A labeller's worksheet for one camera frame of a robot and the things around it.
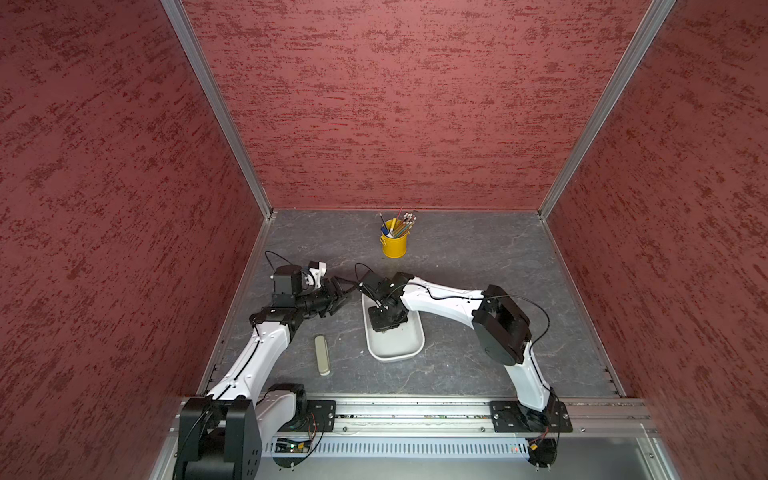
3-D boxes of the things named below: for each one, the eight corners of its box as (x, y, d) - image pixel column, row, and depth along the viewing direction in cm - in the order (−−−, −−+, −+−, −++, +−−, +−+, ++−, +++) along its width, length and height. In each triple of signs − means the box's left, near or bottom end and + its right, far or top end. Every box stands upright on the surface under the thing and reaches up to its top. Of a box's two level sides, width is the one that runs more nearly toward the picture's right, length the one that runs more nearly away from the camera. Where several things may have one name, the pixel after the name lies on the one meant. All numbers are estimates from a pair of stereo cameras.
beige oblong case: (319, 377, 82) (317, 373, 79) (315, 341, 89) (312, 336, 86) (332, 373, 83) (330, 369, 80) (327, 337, 89) (325, 333, 86)
